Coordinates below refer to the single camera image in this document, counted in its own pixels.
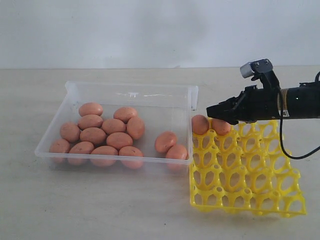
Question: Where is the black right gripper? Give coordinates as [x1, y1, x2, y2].
[206, 85, 280, 125]

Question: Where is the brown egg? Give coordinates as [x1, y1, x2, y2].
[49, 138, 71, 164]
[77, 114, 103, 130]
[67, 141, 95, 166]
[106, 132, 133, 150]
[165, 144, 188, 172]
[126, 116, 145, 140]
[59, 122, 81, 143]
[79, 127, 107, 145]
[154, 131, 177, 153]
[118, 145, 144, 170]
[101, 118, 127, 135]
[78, 102, 104, 117]
[113, 106, 138, 124]
[211, 118, 232, 136]
[191, 114, 210, 135]
[90, 145, 119, 168]

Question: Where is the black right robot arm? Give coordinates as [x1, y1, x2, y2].
[206, 85, 320, 125]

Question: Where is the yellow plastic egg tray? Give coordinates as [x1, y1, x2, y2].
[189, 120, 307, 218]

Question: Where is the clear plastic bin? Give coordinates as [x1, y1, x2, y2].
[35, 81, 199, 175]

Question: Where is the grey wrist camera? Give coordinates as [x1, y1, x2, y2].
[240, 58, 280, 90]

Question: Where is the black camera cable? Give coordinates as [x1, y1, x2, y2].
[277, 71, 320, 160]

